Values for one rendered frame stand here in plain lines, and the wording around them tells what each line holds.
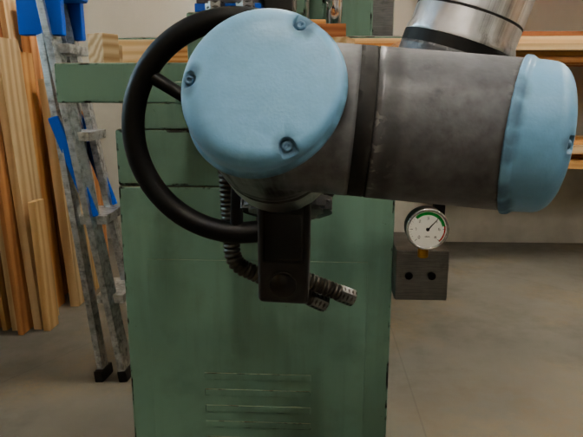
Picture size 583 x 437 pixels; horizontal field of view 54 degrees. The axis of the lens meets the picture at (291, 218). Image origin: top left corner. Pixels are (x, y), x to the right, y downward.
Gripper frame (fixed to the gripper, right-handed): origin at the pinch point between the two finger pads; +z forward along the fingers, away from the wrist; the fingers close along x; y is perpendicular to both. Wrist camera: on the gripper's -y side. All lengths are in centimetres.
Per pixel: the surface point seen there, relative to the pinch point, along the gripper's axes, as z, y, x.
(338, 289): 17.8, -7.7, -6.1
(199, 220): 5.7, 0.4, 11.9
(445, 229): 18.6, 1.3, -21.5
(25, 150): 130, 41, 103
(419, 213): 17.8, 3.4, -17.7
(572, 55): 194, 106, -119
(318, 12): 45, 49, -2
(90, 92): 17.7, 21.7, 32.4
